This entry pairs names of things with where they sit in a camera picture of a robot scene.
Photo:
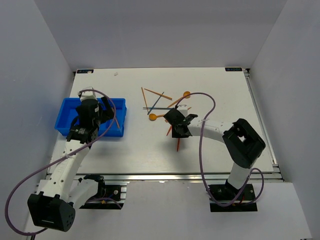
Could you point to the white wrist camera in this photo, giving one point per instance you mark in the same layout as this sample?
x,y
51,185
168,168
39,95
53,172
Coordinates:
x,y
87,94
183,109

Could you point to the blue chopstick diagonal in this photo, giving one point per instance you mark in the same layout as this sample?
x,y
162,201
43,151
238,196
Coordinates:
x,y
152,107

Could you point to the black corner label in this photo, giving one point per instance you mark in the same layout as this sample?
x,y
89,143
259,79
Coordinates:
x,y
233,69
84,71

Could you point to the blue chopstick horizontal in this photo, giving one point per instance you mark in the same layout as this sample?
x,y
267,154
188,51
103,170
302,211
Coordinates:
x,y
157,108

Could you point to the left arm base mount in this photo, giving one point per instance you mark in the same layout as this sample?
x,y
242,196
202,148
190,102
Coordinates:
x,y
106,193

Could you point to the orange chopstick top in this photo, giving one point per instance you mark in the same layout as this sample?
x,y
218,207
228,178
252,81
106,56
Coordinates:
x,y
159,94

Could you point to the blue plastic divided bin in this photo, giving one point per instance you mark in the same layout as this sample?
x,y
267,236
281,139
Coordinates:
x,y
67,113

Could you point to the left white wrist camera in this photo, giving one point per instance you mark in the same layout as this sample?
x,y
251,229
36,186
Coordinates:
x,y
87,94

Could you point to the yellow-orange plastic knife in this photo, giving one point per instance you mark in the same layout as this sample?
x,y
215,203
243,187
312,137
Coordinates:
x,y
115,117

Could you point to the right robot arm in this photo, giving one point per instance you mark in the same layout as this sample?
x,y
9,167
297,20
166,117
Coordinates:
x,y
243,143

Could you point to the right black corner label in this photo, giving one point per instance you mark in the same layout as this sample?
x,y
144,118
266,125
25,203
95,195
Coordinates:
x,y
233,69

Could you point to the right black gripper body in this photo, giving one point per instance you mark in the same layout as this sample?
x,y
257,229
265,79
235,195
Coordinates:
x,y
176,134

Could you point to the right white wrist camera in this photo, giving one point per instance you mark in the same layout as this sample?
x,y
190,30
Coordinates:
x,y
183,109

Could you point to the red-orange plastic knife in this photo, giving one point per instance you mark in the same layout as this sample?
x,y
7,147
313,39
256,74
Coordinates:
x,y
178,144

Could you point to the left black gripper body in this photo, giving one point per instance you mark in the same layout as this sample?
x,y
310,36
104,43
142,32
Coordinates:
x,y
104,115

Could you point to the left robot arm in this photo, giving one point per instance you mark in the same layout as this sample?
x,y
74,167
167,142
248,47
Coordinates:
x,y
54,207

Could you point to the left black corner label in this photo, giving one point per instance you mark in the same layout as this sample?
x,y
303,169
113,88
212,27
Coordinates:
x,y
84,71

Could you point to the orange chopstick left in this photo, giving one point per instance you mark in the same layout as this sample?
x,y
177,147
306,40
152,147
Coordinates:
x,y
145,100

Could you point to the orange chopstick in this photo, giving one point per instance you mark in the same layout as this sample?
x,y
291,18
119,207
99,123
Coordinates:
x,y
159,94
145,100

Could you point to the orange spoon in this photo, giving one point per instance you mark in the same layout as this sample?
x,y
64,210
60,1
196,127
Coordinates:
x,y
153,117
186,94

